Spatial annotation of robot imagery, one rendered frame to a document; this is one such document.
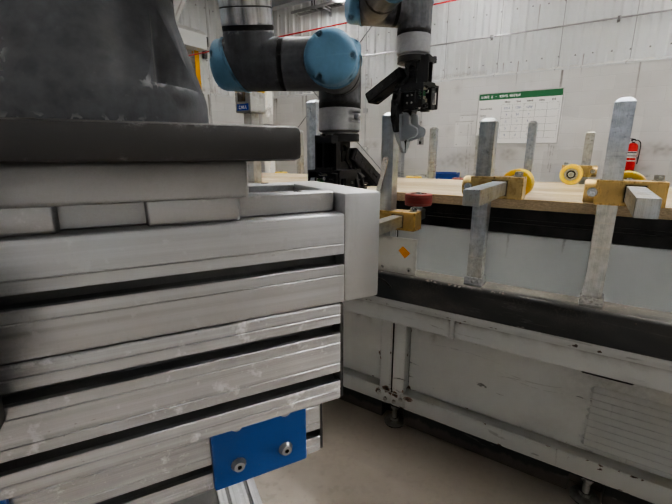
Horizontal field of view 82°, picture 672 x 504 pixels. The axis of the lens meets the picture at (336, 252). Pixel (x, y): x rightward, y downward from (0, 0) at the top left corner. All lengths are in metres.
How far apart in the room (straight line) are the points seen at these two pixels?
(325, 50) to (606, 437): 1.26
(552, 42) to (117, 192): 8.28
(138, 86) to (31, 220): 0.10
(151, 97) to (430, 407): 1.39
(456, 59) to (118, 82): 8.58
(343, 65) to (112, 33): 0.37
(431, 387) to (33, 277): 1.36
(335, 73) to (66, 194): 0.41
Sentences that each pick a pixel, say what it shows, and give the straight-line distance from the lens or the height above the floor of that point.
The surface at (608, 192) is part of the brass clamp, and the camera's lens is 0.96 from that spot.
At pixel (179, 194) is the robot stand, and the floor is 1.00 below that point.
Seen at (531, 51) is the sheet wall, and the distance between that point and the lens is 8.44.
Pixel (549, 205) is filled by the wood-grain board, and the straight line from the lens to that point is 1.18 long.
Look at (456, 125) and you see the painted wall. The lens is 8.55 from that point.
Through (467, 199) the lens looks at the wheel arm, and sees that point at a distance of 0.74.
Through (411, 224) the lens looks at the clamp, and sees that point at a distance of 1.05.
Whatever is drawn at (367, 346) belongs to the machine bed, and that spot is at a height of 0.29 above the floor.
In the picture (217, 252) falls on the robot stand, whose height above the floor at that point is 0.96.
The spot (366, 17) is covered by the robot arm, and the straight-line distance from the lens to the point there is 0.96.
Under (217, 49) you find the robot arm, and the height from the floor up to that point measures 1.17.
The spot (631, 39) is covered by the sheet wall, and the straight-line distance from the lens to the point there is 8.37.
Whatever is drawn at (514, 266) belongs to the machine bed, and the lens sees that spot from 1.23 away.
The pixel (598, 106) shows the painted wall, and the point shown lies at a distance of 8.19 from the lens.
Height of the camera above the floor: 1.02
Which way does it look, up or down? 14 degrees down
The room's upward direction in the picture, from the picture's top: straight up
